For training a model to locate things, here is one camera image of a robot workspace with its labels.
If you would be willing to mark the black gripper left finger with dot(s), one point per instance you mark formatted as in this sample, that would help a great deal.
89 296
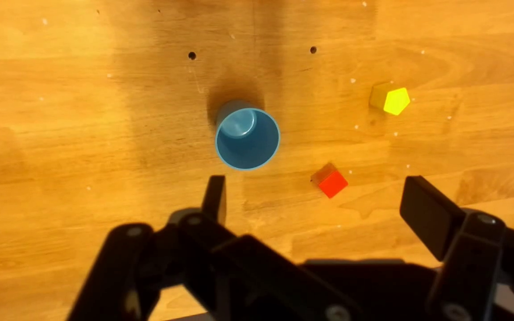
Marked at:
221 268

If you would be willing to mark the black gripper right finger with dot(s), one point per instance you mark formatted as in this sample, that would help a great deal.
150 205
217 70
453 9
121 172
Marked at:
476 261

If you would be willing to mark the yellow block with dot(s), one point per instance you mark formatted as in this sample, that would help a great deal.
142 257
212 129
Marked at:
396 100

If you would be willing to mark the blue plastic cup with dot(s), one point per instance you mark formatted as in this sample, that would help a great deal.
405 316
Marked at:
248 143

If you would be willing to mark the red block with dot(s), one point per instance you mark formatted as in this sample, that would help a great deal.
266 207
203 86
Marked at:
330 182

